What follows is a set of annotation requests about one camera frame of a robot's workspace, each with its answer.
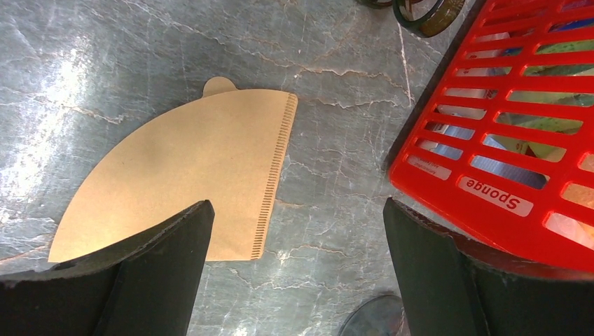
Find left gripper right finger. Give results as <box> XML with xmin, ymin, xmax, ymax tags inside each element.
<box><xmin>383</xmin><ymin>199</ymin><xmax>593</xmax><ymax>335</ymax></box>

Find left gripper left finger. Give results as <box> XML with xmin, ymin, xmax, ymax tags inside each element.
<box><xmin>1</xmin><ymin>200</ymin><xmax>214</xmax><ymax>335</ymax></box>

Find brown paper coffee filter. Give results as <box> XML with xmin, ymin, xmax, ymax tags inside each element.
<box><xmin>48</xmin><ymin>77</ymin><xmax>298</xmax><ymax>263</ymax></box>

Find dark green glass dripper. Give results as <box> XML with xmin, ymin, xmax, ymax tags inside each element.
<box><xmin>357</xmin><ymin>0</ymin><xmax>465</xmax><ymax>38</ymax></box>

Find red plastic shopping basket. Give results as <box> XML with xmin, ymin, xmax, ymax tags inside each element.
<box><xmin>389</xmin><ymin>1</ymin><xmax>593</xmax><ymax>272</ymax></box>

